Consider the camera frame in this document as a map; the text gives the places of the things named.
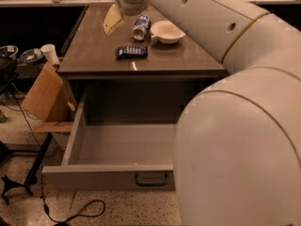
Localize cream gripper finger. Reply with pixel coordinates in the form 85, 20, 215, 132
103, 4, 125, 35

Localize blue pepsi can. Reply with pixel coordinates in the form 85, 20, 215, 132
131, 14, 151, 41

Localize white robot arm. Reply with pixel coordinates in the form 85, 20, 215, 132
115, 0, 301, 226

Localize grey cabinet with brown top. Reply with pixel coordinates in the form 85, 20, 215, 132
58, 5, 228, 103

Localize open grey top drawer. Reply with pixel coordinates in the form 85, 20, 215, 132
42, 81, 191, 191

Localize dark blue snack packet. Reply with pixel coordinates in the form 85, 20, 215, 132
115, 46, 148, 59

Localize white paper bowl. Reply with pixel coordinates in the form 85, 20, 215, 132
150, 21, 185, 44

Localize white paper cup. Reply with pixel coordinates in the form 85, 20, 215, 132
40, 44, 59, 65

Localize blue bowl near cup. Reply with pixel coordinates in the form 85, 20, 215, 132
20, 48, 44, 65

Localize brown cardboard box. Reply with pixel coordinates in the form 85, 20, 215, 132
21, 62, 75, 133

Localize blue bowl far left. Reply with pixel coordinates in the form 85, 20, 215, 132
0, 45, 19, 59

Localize black stand leg left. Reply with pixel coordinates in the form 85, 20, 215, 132
0, 132, 55, 205

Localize black floor cable left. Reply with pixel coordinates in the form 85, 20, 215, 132
12, 91, 106, 226

